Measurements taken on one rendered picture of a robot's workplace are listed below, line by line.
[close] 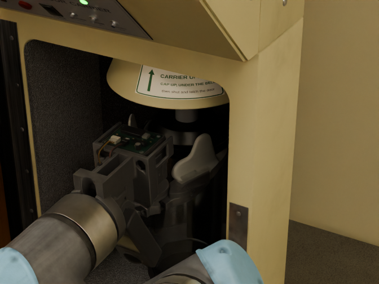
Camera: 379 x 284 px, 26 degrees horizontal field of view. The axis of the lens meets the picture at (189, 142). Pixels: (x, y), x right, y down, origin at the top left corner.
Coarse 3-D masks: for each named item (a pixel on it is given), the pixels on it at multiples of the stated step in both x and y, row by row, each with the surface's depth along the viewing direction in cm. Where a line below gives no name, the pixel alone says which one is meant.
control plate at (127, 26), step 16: (16, 0) 82; (32, 0) 80; (48, 0) 78; (64, 0) 76; (96, 0) 73; (112, 0) 72; (48, 16) 84; (64, 16) 82; (80, 16) 80; (96, 16) 78; (112, 16) 76; (128, 16) 74; (128, 32) 79; (144, 32) 77
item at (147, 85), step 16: (112, 64) 93; (128, 64) 90; (112, 80) 92; (128, 80) 90; (144, 80) 88; (160, 80) 88; (176, 80) 87; (192, 80) 87; (128, 96) 90; (144, 96) 88; (160, 96) 88; (176, 96) 88; (192, 96) 88; (208, 96) 88; (224, 96) 89
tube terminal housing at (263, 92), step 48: (288, 0) 81; (96, 48) 87; (144, 48) 84; (288, 48) 84; (240, 96) 80; (288, 96) 87; (240, 144) 83; (288, 144) 91; (240, 192) 86; (288, 192) 95
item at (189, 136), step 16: (160, 112) 100; (176, 112) 98; (192, 112) 97; (208, 112) 100; (160, 128) 97; (176, 128) 96; (192, 128) 96; (208, 128) 96; (176, 144) 96; (192, 144) 96
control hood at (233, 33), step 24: (120, 0) 71; (144, 0) 69; (168, 0) 67; (192, 0) 65; (216, 0) 66; (240, 0) 71; (144, 24) 75; (168, 24) 73; (192, 24) 70; (216, 24) 68; (240, 24) 72; (192, 48) 77; (216, 48) 74; (240, 48) 73
